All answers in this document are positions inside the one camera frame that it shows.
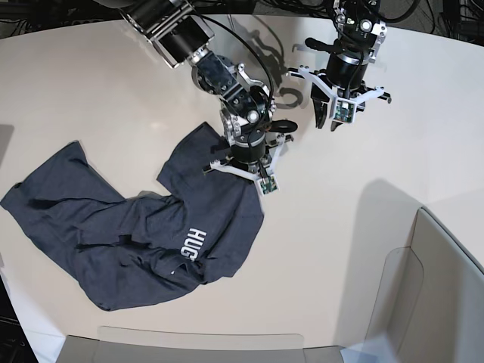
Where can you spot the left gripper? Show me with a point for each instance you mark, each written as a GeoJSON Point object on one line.
{"type": "Point", "coordinates": [345, 71]}

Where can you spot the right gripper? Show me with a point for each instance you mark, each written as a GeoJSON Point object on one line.
{"type": "Point", "coordinates": [248, 150]}

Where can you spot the dark blue t-shirt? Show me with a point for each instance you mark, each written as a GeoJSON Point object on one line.
{"type": "Point", "coordinates": [144, 250]}

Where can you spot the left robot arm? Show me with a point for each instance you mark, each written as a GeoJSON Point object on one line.
{"type": "Point", "coordinates": [358, 30]}

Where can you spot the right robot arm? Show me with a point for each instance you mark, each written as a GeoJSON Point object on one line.
{"type": "Point", "coordinates": [180, 35]}

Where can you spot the grey panel at right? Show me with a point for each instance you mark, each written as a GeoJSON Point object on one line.
{"type": "Point", "coordinates": [429, 306]}

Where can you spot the grey panel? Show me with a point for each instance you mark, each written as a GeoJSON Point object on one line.
{"type": "Point", "coordinates": [116, 344]}
{"type": "Point", "coordinates": [429, 306]}

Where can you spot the grey panel at bottom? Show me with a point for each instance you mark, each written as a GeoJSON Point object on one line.
{"type": "Point", "coordinates": [116, 344]}

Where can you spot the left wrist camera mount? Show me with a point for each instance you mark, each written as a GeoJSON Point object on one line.
{"type": "Point", "coordinates": [342, 106]}

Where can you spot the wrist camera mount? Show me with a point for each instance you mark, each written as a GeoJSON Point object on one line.
{"type": "Point", "coordinates": [342, 106]}
{"type": "Point", "coordinates": [265, 179]}

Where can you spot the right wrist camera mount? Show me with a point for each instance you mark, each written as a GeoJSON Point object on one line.
{"type": "Point", "coordinates": [265, 179]}

